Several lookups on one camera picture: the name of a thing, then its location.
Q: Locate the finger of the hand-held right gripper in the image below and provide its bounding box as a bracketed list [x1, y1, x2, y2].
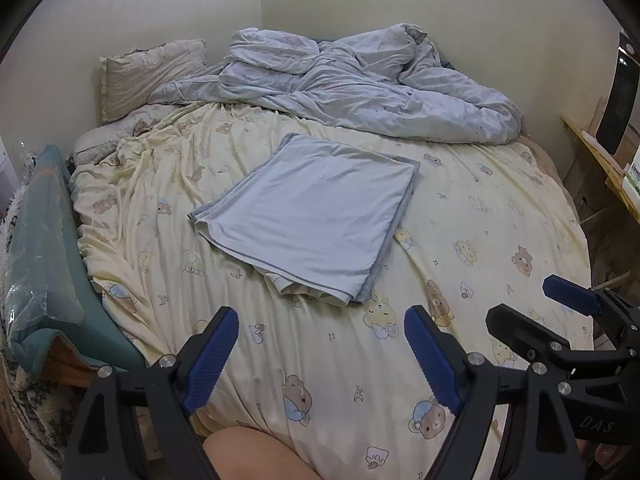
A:
[485, 304, 573, 366]
[542, 275, 606, 317]

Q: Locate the yellow cartoon print bed sheet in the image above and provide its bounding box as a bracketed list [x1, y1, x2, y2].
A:
[70, 102, 596, 480]

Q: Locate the wooden side shelf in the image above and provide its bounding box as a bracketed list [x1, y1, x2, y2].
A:
[560, 112, 640, 226]

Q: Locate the white air purifier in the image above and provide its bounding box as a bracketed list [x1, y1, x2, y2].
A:
[0, 135, 16, 211]

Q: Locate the beige pillow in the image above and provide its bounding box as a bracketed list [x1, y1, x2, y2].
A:
[99, 39, 208, 123]

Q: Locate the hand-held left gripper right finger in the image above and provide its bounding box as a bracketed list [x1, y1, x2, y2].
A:
[404, 305, 586, 480]

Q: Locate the light blue knit sweater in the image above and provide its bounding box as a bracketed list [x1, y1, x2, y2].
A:
[350, 157, 422, 307]

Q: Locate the grey crumpled duvet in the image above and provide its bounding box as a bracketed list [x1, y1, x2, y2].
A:
[147, 22, 523, 146]

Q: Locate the person's right hand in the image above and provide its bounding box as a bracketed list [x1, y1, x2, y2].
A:
[575, 437, 628, 478]

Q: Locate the black monitor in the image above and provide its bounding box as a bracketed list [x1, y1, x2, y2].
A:
[595, 32, 640, 156]

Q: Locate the black sleeved white t-shirt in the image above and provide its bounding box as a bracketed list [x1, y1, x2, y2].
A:
[187, 132, 418, 306]

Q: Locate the grey patterned pillow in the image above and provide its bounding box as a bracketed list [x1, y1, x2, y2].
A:
[74, 105, 173, 167]

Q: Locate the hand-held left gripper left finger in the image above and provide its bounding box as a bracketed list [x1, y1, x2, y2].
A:
[60, 306, 240, 480]

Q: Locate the person's bare leg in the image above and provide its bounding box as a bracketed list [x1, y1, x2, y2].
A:
[202, 425, 323, 480]

